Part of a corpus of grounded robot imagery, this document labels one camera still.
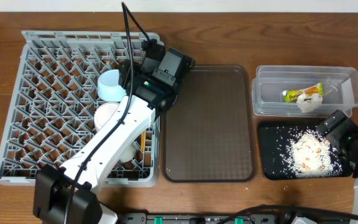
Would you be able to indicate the grey plastic dishwasher rack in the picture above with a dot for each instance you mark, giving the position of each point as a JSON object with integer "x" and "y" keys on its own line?
{"x": 50, "y": 116}

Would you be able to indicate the yellow green snack wrapper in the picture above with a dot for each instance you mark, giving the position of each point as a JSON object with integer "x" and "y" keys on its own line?
{"x": 292, "y": 95}

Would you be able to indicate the white paper tissue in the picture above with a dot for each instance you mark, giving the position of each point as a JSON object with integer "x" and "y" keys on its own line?
{"x": 308, "y": 103}

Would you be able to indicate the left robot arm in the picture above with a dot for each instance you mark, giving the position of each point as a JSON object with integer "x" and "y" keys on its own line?
{"x": 69, "y": 194}

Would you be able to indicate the pile of rice and nuts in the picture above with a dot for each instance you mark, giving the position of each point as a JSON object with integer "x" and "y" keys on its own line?
{"x": 305, "y": 153}

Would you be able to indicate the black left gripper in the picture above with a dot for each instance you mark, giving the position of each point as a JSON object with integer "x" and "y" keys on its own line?
{"x": 125, "y": 70}

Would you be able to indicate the cream white cup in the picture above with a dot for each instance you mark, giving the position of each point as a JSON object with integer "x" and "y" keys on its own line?
{"x": 128, "y": 153}

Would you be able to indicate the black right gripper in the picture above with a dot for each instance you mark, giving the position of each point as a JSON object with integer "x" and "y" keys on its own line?
{"x": 335, "y": 135}

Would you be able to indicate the clear plastic bin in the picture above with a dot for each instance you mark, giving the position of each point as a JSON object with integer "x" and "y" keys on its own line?
{"x": 340, "y": 89}

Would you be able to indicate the light blue bowl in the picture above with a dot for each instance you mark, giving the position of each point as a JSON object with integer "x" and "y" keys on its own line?
{"x": 109, "y": 88}

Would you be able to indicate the black plastic tray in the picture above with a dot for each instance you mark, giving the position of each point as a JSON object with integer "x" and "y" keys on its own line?
{"x": 268, "y": 132}

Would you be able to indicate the white paper bowl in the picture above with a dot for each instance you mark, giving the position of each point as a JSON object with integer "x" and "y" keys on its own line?
{"x": 103, "y": 114}

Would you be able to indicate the dark brown serving tray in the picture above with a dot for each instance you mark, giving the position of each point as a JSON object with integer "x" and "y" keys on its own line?
{"x": 208, "y": 135}

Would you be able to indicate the wooden chopstick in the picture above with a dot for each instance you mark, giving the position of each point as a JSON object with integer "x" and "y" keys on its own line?
{"x": 143, "y": 141}

